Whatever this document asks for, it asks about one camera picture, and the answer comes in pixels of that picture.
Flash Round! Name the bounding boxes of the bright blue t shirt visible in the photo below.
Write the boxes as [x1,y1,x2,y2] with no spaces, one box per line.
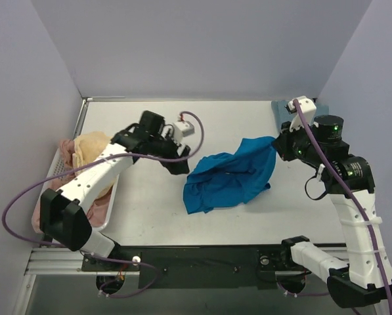
[183,136,276,215]

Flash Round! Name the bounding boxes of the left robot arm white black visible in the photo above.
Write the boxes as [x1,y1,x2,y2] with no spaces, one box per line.
[39,111,194,270]

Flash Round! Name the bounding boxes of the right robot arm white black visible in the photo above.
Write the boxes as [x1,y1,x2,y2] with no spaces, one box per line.
[272,115,392,314]

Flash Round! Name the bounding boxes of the pale yellow t shirt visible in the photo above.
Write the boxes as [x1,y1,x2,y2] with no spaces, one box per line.
[69,131,118,200]

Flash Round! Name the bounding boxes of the dusty pink t shirt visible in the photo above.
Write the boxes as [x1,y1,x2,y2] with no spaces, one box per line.
[32,139,113,234]

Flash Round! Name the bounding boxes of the white perforated plastic basket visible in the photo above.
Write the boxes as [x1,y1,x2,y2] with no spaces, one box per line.
[40,146,131,252]

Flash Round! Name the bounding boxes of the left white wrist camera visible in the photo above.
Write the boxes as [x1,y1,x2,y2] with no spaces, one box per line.
[172,114,195,139]

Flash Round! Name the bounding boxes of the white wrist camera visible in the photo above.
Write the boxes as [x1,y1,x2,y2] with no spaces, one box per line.
[172,114,195,139]
[286,96,316,132]

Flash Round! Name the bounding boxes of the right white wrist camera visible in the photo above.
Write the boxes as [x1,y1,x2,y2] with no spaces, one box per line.
[286,96,316,132]

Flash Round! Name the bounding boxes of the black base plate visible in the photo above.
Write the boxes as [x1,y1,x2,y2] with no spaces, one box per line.
[81,245,311,291]

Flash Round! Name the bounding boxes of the aluminium rail frame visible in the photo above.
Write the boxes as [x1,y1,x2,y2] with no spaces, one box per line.
[24,245,379,276]

